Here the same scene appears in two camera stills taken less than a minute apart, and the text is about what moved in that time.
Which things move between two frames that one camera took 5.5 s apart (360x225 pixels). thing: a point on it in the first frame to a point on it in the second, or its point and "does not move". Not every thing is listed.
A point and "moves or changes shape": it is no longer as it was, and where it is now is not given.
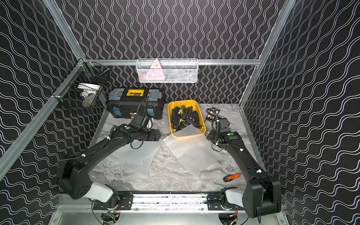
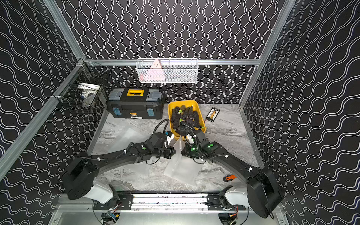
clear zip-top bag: [191, 146] moves or changes shape
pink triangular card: [155, 72] does not move
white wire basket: [167, 70] does not move
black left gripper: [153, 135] to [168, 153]
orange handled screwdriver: [229, 177] does not move
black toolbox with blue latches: [123, 102] does not move
